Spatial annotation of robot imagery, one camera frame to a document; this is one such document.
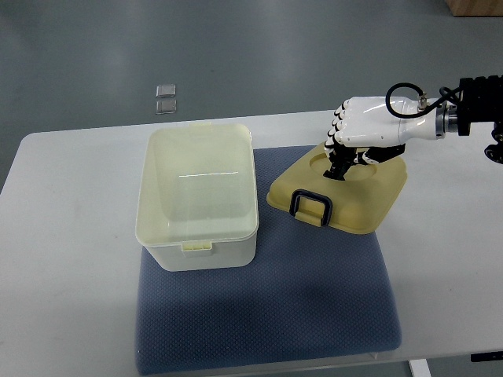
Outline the yellow box lid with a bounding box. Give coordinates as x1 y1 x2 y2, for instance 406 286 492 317
266 145 407 234

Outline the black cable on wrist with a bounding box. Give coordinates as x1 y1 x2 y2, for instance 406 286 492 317
385 82 463 119

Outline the white storage box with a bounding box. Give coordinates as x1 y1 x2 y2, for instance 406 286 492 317
135 123 259 272

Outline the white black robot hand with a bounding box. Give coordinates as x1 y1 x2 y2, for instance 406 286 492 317
324 95 457 181

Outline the upper metal floor plate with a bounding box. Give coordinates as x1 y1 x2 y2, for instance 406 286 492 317
156 83 176 98

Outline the white table leg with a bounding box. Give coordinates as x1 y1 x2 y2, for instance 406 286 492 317
409 359 431 377

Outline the black bracket under table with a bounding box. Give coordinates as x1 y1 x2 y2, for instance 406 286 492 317
470 351 503 363

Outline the cardboard box corner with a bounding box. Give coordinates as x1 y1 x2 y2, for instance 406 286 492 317
445 0 502 17

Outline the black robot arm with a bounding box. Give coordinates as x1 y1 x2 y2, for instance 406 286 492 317
457 75 502 164

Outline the blue padded mat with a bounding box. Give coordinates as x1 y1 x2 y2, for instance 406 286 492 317
135 146 402 375

